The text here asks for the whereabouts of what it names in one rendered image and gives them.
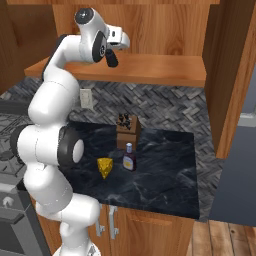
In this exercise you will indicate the wooden knife block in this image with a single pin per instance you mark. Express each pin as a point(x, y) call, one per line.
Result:
point(128, 133)

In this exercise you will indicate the grey stove with oven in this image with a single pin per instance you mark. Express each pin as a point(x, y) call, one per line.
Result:
point(13, 233)

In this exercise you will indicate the white wall socket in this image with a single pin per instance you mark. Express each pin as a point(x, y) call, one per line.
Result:
point(86, 99)

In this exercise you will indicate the open wooden wall cabinet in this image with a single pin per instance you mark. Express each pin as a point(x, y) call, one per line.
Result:
point(156, 66)

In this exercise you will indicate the dark red condiment bottle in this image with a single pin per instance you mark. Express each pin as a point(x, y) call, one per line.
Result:
point(129, 161)

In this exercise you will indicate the dark wooden cabinet door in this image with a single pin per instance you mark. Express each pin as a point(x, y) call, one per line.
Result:
point(20, 43)

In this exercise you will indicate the yellow cheese wedge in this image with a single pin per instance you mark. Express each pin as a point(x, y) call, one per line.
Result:
point(105, 167)

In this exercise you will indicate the grey stove knob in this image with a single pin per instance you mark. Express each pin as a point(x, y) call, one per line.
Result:
point(7, 201)

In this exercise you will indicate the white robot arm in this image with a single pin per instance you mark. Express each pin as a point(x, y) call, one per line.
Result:
point(50, 100)

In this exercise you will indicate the light wooden cabinet door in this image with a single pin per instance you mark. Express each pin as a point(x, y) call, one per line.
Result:
point(226, 76)

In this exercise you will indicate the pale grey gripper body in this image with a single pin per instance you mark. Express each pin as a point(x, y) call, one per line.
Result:
point(123, 41)

